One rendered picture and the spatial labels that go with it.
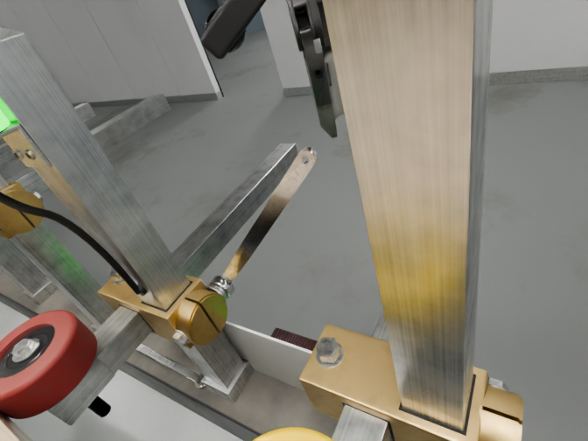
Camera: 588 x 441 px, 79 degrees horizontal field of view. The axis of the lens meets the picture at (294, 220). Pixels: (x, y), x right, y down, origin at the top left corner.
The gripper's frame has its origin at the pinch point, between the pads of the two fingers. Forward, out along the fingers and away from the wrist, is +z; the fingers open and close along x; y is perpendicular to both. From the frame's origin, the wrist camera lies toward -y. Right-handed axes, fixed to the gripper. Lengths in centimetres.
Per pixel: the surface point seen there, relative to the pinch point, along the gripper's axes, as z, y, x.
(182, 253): 7.4, -19.3, -6.5
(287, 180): -2.7, -4.2, -13.9
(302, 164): -3.9, -2.7, -14.2
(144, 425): 31.5, -35.4, -13.1
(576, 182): 93, 102, 87
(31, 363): 3.0, -26.5, -21.3
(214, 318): 9.2, -14.9, -15.4
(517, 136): 93, 104, 135
